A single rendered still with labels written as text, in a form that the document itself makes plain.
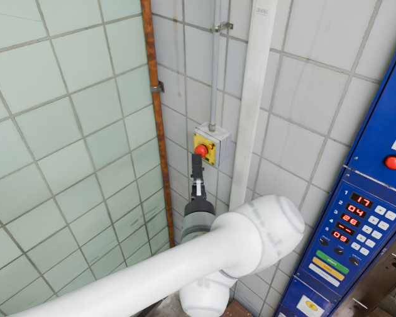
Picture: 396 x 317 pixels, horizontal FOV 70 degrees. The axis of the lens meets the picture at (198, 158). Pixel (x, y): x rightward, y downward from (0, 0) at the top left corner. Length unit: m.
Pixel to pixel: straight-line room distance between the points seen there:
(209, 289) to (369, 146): 0.42
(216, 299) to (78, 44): 0.70
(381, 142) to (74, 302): 0.58
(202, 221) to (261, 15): 0.46
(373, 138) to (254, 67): 0.30
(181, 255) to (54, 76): 0.61
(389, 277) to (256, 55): 0.65
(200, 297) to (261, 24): 0.56
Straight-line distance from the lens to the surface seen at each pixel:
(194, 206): 0.68
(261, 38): 0.69
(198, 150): 0.86
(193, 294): 0.57
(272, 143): 0.80
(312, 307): 1.17
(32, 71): 0.83
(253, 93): 0.74
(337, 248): 0.88
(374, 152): 0.66
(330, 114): 0.69
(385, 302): 1.05
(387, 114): 0.62
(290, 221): 0.48
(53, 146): 0.94
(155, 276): 0.40
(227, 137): 0.86
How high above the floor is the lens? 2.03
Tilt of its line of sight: 42 degrees down
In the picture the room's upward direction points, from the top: straight up
